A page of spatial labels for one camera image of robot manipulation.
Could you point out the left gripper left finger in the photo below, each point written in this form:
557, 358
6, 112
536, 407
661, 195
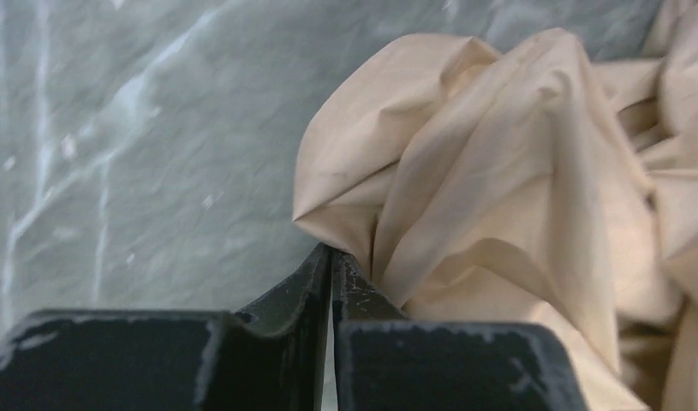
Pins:
269, 355

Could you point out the beige and black umbrella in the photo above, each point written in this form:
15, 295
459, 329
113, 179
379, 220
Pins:
532, 185

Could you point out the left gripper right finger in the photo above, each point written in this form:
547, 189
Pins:
386, 361

